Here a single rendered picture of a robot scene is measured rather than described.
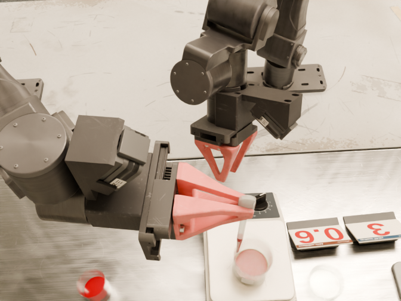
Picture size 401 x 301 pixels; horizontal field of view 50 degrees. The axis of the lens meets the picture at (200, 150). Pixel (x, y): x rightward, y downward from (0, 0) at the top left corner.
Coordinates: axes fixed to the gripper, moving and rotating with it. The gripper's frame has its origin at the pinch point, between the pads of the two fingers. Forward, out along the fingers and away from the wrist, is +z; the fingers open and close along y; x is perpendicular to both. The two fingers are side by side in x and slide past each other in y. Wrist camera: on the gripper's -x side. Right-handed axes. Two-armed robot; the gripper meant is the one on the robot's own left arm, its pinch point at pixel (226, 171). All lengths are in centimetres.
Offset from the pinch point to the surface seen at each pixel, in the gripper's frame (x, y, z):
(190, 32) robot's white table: 29.0, 32.6, -12.3
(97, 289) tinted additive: 12.5, -18.4, 16.0
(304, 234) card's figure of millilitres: -11.4, 6.5, 11.9
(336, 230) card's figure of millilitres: -15.7, 10.0, 11.7
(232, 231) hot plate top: -3.9, -4.7, 6.9
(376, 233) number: -21.5, 11.8, 11.1
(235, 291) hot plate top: -8.1, -11.0, 11.5
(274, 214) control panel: -7.3, 2.9, 7.2
